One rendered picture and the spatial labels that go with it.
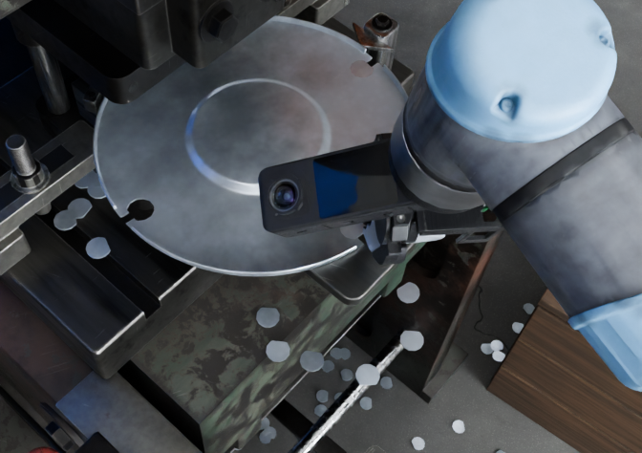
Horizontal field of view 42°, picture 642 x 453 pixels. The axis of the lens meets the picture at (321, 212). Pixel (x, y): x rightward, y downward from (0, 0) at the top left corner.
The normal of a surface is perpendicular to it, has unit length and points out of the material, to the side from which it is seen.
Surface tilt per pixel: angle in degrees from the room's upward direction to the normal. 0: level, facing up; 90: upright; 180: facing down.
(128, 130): 0
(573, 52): 19
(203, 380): 0
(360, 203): 34
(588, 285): 70
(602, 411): 90
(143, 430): 0
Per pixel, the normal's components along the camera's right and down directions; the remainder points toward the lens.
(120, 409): 0.06, -0.54
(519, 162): -0.56, 0.20
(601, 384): -0.58, 0.66
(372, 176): -0.38, -0.16
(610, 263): -0.40, 0.11
